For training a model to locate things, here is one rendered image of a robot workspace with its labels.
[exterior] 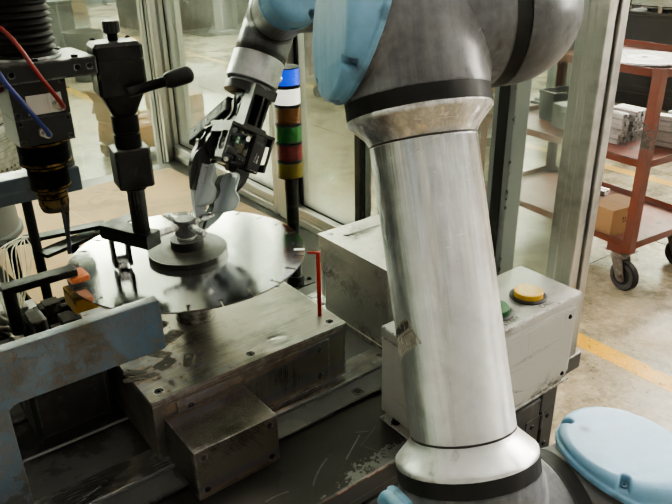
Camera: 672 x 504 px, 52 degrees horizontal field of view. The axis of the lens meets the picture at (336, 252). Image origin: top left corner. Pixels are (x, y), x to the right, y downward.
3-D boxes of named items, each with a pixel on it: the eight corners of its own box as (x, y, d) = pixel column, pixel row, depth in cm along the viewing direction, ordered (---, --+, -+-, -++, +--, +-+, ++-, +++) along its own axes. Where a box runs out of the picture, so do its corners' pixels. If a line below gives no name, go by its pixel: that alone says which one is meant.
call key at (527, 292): (524, 292, 99) (526, 280, 98) (548, 303, 96) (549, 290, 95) (506, 301, 97) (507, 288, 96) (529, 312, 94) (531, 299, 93)
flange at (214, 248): (212, 274, 92) (210, 257, 91) (134, 268, 94) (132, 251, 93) (238, 240, 102) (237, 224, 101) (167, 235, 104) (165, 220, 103)
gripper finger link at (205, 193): (196, 226, 93) (216, 161, 94) (179, 221, 98) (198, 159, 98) (216, 232, 95) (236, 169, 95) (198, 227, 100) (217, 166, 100)
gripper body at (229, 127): (217, 161, 92) (244, 75, 92) (191, 158, 99) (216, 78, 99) (265, 179, 96) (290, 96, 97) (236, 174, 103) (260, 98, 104)
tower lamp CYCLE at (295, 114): (291, 117, 121) (291, 100, 119) (306, 122, 117) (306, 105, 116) (270, 122, 118) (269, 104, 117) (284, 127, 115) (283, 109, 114)
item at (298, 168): (294, 170, 125) (293, 154, 123) (308, 176, 121) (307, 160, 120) (273, 175, 122) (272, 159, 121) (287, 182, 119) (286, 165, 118)
